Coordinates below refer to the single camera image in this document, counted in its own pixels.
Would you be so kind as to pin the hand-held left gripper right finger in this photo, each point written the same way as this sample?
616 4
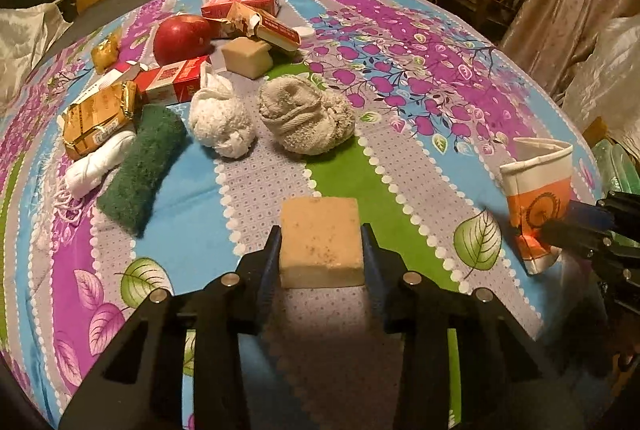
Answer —
371 260

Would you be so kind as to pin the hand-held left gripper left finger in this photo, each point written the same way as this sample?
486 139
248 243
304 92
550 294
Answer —
272 257

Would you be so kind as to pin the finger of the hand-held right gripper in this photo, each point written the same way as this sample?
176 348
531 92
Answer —
575 235
590 214

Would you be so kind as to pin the yellow sponge block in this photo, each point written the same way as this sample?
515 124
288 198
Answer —
320 240

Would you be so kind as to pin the trash bin with green liner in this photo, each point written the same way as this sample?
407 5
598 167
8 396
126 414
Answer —
617 164

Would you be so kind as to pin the orange and white paper cup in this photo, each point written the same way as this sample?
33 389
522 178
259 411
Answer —
537 180

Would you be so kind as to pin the beige knitted towel ball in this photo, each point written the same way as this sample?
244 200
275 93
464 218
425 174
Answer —
305 114

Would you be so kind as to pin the white cloth ball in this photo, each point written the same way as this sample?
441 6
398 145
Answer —
220 119

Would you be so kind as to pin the torn cardboard box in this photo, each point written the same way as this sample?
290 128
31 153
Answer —
272 32

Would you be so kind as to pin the gold snack packet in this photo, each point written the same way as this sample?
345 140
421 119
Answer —
95 117

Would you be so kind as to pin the white and red box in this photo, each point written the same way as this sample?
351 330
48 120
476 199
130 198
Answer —
112 79

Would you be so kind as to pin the wooden stool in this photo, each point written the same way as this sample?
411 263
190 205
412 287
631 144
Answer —
595 129

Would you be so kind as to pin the white satin cloth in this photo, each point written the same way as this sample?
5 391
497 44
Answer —
25 39
610 69

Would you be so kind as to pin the green scouring pad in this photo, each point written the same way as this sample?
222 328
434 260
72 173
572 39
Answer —
140 164

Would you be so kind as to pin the white fringed cloth roll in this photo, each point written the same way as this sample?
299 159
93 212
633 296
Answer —
95 164

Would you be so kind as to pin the beige soap cube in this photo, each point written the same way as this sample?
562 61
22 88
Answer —
245 57

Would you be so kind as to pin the floral purple bed sheet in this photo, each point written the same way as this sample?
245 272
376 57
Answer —
400 59

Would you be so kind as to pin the red cigarette box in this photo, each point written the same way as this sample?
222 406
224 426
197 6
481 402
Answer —
170 79

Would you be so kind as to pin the patterned beige curtain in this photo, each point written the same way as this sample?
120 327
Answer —
565 9

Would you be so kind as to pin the red apple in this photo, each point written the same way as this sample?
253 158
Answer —
180 37

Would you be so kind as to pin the small yellow packet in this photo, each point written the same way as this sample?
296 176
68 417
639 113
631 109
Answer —
106 52

